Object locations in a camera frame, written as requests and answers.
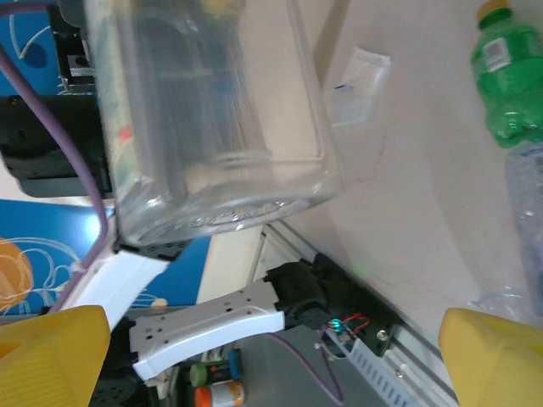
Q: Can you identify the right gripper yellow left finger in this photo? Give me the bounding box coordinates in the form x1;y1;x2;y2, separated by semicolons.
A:
0;304;110;407

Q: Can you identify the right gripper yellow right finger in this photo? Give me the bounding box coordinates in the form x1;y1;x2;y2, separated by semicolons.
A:
439;307;543;407

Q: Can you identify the crushed clear bottle blue cap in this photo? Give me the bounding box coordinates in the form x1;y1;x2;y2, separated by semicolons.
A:
466;142;543;330

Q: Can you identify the clear bottle white green cap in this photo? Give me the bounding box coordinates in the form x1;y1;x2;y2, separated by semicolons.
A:
82;0;344;251

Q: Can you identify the green plastic bottle yellow cap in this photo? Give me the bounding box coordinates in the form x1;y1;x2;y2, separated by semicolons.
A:
469;0;543;150

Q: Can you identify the small green black can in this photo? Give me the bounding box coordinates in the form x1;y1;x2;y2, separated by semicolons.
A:
189;360;232;387

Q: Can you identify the small orange white can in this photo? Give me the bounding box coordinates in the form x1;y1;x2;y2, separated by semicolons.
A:
193;379;246;407

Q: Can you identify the small clear plastic bag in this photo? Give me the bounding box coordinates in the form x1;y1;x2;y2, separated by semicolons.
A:
326;44;394;128

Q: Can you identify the grey slotted cable duct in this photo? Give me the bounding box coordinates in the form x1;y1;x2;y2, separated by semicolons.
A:
322;330;425;407

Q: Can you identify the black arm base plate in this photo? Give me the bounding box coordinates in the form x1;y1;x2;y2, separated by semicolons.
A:
316;253;404;360

